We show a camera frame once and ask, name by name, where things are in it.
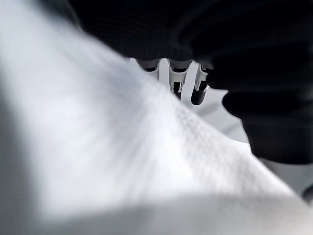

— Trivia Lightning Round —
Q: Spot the white knit garment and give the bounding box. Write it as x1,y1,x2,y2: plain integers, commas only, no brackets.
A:
0,0,313,235

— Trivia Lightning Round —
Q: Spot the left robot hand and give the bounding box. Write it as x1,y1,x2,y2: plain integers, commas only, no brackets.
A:
66,0,313,165

